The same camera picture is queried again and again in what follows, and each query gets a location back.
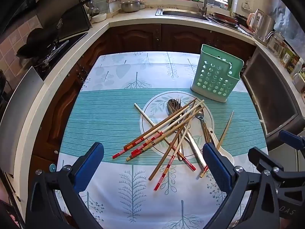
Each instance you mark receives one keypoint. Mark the white ceramic soup spoon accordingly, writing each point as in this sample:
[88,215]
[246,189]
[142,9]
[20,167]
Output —
[226,155]

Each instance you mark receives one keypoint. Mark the white wall socket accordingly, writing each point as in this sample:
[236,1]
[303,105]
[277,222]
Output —
[245,5]

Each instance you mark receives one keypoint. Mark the steel mixing bowl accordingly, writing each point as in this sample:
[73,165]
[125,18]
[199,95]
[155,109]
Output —
[129,6]

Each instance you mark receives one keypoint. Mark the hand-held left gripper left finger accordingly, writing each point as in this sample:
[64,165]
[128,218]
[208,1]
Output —
[89,164]

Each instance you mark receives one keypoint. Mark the white plate leaf pattern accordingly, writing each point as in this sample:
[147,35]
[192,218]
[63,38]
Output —
[157,102]

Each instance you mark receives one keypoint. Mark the white pink electric kettle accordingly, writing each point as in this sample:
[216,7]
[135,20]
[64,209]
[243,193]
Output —
[255,20]

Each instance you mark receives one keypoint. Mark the steel kitchen sink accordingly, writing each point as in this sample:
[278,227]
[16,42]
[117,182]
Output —
[181,14]

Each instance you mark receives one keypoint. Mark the black glass door appliance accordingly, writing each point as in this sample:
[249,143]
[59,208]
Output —
[269,95]

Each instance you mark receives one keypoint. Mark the steel fork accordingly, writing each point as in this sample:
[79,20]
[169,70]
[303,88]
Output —
[176,102]

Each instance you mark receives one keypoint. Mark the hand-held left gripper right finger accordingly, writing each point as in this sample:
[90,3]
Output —
[215,169]

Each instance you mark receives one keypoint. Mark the small teal disc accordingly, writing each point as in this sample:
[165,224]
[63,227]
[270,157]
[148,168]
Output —
[52,167]

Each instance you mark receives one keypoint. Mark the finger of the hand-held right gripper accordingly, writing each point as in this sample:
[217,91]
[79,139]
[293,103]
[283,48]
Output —
[292,140]
[261,157]

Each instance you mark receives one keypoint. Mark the black gas stove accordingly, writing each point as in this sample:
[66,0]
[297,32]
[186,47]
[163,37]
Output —
[71,40]

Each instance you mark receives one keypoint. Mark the green perforated utensil holder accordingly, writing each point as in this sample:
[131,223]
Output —
[212,76]

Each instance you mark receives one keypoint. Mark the white bowl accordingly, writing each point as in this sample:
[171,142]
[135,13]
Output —
[99,18]

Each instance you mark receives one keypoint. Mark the teal leaf print tablecloth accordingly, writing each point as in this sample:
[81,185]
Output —
[107,114]

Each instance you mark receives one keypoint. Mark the stacked plates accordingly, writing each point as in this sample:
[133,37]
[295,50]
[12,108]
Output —
[225,18]

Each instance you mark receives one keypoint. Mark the stainless steel panel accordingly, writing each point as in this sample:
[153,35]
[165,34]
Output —
[21,119]

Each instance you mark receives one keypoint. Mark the pile of chopsticks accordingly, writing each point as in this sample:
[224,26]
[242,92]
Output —
[124,150]

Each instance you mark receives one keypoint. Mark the black wok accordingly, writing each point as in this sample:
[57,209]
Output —
[35,43]

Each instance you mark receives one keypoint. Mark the glass jar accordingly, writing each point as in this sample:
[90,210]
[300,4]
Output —
[276,41]

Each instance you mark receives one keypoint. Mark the row of spice jars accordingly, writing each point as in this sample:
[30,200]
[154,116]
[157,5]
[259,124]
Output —
[286,59]

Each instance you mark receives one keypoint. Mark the black range hood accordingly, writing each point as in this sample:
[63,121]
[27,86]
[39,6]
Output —
[66,21]

